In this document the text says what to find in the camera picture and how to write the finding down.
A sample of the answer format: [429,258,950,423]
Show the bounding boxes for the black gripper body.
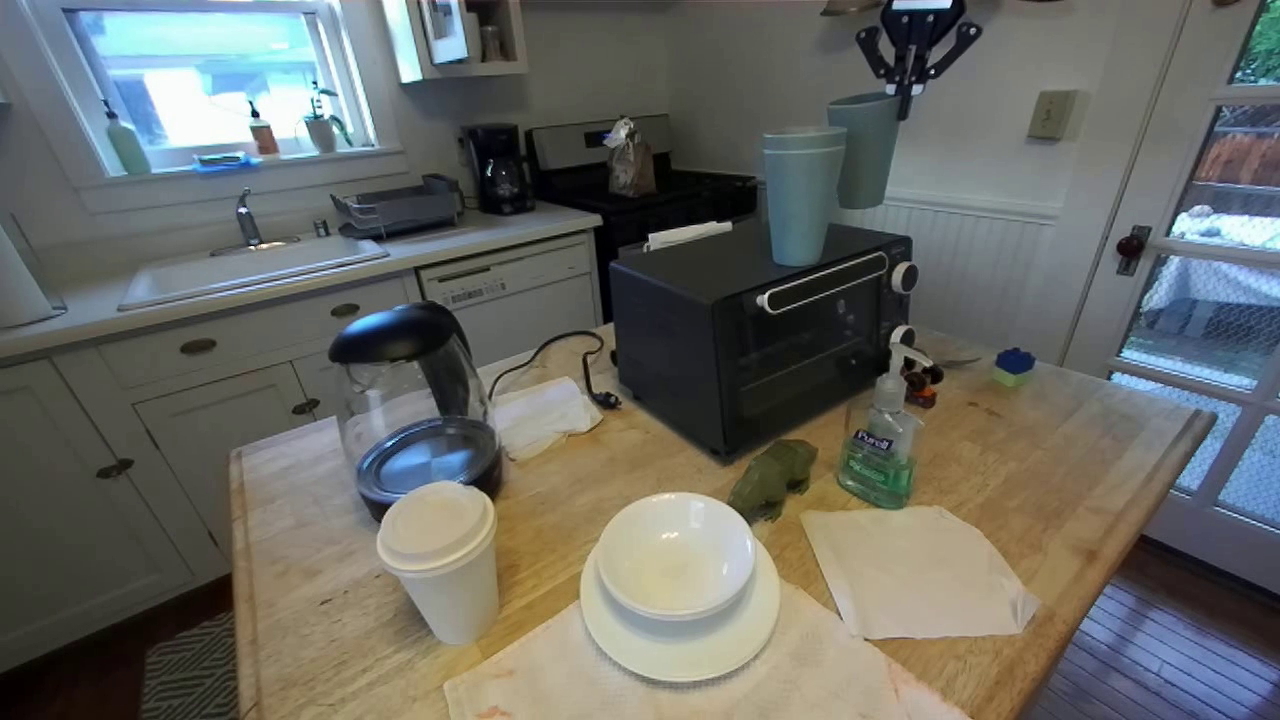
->
[881,0,968,40]

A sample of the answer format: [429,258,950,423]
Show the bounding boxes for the white foam cup with lid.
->
[373,476,504,651]

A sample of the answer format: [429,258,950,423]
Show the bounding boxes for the white glass pane door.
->
[1058,0,1280,597]

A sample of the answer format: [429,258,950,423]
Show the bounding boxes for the brown paper bag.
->
[600,115,662,203]

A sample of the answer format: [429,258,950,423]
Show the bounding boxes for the red and black small tool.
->
[900,353,950,412]

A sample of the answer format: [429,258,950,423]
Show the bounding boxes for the black stainless steel stove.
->
[523,112,766,323]

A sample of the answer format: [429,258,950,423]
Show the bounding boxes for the black toaster oven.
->
[607,219,923,464]

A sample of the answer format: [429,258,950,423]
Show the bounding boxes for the black coffee maker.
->
[460,120,542,219]

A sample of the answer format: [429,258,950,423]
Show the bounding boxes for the green hand soap pump bottle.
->
[837,318,929,510]

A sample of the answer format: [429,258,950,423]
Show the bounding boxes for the white wooden top kitchen island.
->
[227,323,1220,720]

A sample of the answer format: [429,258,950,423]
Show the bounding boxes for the white dishwasher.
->
[416,227,607,372]

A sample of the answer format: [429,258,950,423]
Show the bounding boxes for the small white cloth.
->
[485,372,607,464]

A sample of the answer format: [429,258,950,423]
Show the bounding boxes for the grey dish rack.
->
[327,171,470,244]

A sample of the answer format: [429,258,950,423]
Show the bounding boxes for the white folded napkin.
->
[799,498,1046,642]

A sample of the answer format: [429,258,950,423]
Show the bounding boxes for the white ceramic bowl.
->
[594,487,759,628]

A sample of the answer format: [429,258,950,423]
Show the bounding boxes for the black glass electric kettle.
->
[323,299,509,523]

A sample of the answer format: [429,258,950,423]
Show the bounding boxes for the small brown bottle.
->
[244,95,285,160]

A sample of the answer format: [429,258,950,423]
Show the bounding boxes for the white ceramic plate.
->
[575,535,783,687]

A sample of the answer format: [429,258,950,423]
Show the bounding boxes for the metal faucet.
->
[232,189,268,251]

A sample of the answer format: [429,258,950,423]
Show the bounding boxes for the blue sponge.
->
[189,149,264,181]

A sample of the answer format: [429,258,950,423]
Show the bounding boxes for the white kitchen sink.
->
[118,233,391,317]

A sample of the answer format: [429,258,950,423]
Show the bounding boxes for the white framed kitchen window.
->
[24,0,404,182]

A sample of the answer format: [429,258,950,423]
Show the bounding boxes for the large white paper towel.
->
[440,574,978,720]

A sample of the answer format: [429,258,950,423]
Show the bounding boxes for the green dish soap bottle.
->
[102,95,158,181]

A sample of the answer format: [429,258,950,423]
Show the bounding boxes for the grey patterned rug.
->
[136,607,244,720]

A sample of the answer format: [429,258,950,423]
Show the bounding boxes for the white kitchen counter cabinets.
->
[0,203,607,674]

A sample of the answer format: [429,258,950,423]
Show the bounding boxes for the beige light switch plate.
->
[1024,85,1084,149]

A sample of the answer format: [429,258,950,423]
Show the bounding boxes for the dark door handle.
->
[1112,219,1158,279]

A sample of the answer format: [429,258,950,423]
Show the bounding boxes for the black power cable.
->
[480,323,626,414]

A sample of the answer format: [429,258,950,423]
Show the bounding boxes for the white wall shelf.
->
[376,0,533,90]

